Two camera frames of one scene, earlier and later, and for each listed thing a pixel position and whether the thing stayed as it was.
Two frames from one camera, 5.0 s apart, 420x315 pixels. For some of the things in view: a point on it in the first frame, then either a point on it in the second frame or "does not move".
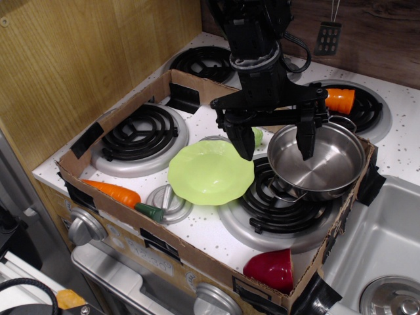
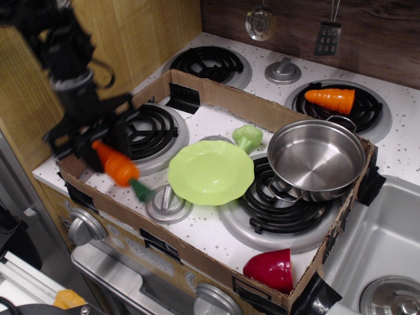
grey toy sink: [381, 239] does not move
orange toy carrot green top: [128, 198] → [122, 171]
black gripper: [269, 97] → [84, 111]
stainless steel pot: [336, 163] does not move
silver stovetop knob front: [175, 209] does not move
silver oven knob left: [84, 226] does not move
